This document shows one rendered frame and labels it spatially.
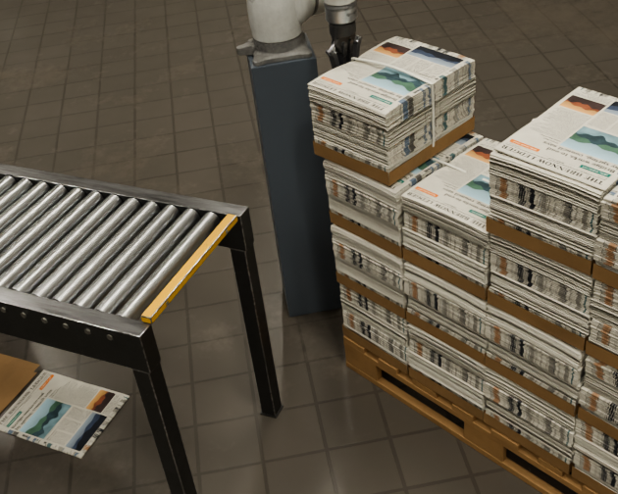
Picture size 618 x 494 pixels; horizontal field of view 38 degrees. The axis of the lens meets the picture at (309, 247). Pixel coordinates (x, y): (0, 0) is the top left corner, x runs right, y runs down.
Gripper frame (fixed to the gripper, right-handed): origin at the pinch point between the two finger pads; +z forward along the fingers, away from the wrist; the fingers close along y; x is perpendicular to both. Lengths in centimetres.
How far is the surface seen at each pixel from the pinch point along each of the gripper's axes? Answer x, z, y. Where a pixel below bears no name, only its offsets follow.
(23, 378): 75, 96, -98
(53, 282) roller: 9, 16, -99
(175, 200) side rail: 14, 16, -57
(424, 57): -20.5, -10.2, 10.8
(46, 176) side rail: 56, 16, -74
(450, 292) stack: -54, 38, -19
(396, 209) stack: -35.4, 18.6, -19.0
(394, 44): -8.3, -10.4, 12.1
